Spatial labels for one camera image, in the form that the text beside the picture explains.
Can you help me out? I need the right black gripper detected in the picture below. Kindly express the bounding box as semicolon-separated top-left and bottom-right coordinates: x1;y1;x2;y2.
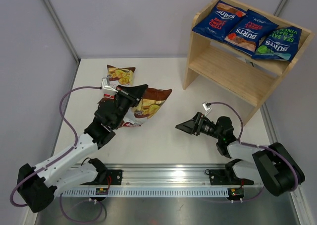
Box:
176;112;223;140

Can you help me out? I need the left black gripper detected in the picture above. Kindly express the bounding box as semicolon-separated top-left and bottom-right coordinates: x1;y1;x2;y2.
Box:
113;84;147;128

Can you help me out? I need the Chuba cassava chips bag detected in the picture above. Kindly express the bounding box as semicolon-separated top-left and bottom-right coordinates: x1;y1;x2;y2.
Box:
98;65;136;107
119;88;172;127

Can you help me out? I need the Burts spicy sweet chilli bag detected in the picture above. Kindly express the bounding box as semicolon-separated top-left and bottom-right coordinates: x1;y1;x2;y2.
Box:
192;0;246;42

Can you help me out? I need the Burts blue bag with bacon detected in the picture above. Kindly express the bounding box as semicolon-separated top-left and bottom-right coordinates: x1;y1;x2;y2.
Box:
224;9;278;56

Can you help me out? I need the Burts sea salt vinegar bag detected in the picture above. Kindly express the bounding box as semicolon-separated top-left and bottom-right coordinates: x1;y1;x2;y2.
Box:
252;26;302;62

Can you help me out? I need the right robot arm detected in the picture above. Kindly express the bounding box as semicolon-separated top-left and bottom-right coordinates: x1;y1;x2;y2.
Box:
176;112;305;196

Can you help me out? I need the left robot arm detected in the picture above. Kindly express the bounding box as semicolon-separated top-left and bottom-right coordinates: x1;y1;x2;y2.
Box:
13;84;148;213

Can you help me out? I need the wooden two-tier shelf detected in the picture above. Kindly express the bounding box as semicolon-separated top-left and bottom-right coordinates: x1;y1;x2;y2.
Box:
182;0;316;124

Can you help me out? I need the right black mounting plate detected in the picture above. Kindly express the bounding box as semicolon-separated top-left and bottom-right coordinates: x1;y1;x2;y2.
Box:
205;169;231;185

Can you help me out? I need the black mounting plate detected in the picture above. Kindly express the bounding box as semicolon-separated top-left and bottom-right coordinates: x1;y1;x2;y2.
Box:
97;169;123;185
205;169;231;185

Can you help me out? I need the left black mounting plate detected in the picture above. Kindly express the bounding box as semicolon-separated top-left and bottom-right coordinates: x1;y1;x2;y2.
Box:
97;169;123;185

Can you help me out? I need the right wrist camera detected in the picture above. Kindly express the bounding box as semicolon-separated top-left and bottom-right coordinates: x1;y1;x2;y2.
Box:
202;102;212;117

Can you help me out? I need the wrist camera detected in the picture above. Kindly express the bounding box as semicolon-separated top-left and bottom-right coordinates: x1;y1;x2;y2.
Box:
101;77;117;96
202;102;212;117

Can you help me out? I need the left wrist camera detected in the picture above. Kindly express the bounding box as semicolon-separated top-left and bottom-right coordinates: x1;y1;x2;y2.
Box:
101;77;117;96

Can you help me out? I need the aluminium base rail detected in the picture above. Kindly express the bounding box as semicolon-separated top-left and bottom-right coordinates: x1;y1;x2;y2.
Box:
106;164;224;188

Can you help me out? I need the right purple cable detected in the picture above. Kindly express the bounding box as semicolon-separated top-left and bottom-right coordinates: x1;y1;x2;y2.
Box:
209;101;302;203

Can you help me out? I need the white slotted cable duct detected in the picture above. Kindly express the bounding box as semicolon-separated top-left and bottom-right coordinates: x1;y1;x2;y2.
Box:
62;186;229;198

